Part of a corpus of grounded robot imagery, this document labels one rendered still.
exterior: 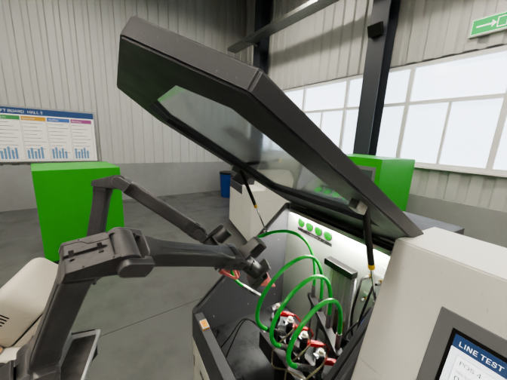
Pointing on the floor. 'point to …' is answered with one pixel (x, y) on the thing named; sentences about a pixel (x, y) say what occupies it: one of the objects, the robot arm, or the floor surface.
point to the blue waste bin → (225, 182)
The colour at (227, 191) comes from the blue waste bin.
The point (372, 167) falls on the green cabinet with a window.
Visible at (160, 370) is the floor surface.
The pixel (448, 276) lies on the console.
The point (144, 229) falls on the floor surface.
